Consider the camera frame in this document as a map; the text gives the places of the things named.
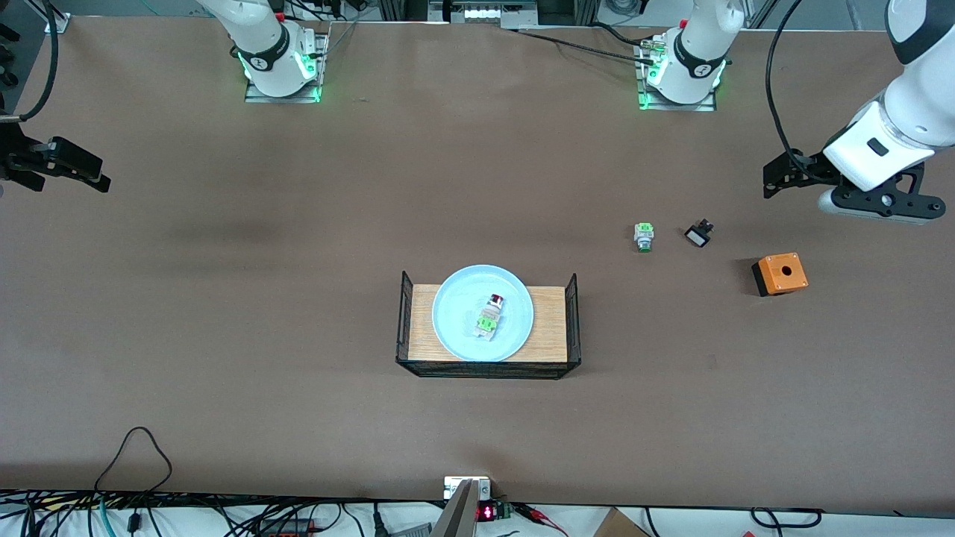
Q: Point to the short aluminium profile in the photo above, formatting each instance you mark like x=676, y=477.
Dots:
x=52, y=21

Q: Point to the light blue round plate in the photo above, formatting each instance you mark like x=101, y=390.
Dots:
x=455, y=313

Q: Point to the green white switch module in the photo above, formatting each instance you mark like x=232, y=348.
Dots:
x=489, y=324

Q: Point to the orange button enclosure box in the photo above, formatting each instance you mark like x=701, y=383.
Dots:
x=782, y=274

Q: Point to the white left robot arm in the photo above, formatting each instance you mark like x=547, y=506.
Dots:
x=701, y=45

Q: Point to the black orange power adapter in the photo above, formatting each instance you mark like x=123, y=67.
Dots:
x=291, y=528

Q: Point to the red digit display module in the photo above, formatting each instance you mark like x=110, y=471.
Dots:
x=486, y=512

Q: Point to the black stand knobs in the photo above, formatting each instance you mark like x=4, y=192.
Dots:
x=6, y=33

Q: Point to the small silver metal bracket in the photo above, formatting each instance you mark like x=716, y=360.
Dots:
x=451, y=488

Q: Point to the small black white switch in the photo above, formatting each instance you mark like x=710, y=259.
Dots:
x=697, y=237

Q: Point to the grey metal bar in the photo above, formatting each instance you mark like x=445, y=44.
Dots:
x=459, y=514

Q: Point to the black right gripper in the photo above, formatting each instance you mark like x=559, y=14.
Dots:
x=22, y=158

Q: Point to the metal frame with white lights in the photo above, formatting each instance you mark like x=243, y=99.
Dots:
x=481, y=13

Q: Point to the green push button switch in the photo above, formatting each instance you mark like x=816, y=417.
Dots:
x=644, y=236

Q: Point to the brown cardboard piece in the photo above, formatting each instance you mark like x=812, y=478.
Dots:
x=619, y=526

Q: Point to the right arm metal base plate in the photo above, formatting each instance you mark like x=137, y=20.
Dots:
x=287, y=98

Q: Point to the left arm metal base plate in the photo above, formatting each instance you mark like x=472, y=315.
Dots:
x=675, y=107

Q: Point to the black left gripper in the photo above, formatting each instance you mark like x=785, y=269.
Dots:
x=809, y=171

